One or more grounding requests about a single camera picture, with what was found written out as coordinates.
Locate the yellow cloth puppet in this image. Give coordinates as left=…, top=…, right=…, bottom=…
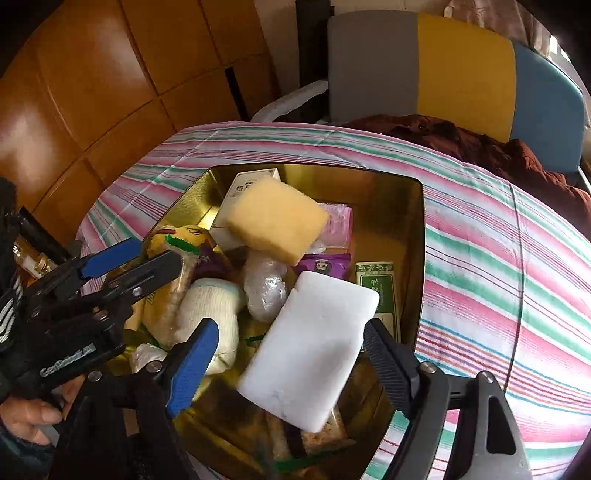
left=125, top=225, right=214, bottom=349

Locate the cream plush toy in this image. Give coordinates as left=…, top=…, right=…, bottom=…
left=172, top=278, right=246, bottom=376

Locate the beige cardboard box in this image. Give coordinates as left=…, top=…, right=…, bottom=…
left=209, top=168, right=283, bottom=252

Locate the white foam block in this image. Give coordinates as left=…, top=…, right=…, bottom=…
left=236, top=271, right=380, bottom=433

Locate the white plastic bag ball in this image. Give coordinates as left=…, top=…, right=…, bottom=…
left=243, top=250, right=287, bottom=324

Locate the orange rectangular sponge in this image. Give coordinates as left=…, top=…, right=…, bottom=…
left=226, top=177, right=329, bottom=266

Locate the pink hair roller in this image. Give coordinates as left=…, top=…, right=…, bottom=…
left=307, top=203, right=353, bottom=254

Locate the yellow spotted sponge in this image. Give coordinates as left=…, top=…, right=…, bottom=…
left=264, top=406, right=355, bottom=463

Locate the purple sachet packet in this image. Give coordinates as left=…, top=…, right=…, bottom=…
left=294, top=252, right=352, bottom=280

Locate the person's left hand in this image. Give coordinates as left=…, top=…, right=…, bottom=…
left=1, top=376, right=85, bottom=446

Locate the striped bed sheet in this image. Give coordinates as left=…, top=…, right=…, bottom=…
left=77, top=122, right=590, bottom=479

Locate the gold tray box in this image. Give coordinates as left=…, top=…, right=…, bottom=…
left=156, top=163, right=425, bottom=479

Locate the wooden wardrobe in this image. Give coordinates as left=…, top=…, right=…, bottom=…
left=1, top=1, right=280, bottom=244

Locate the dark red blanket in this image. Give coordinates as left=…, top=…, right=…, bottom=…
left=345, top=114, right=590, bottom=237

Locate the grey yellow blue chair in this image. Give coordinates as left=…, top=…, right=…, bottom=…
left=252, top=3, right=589, bottom=182

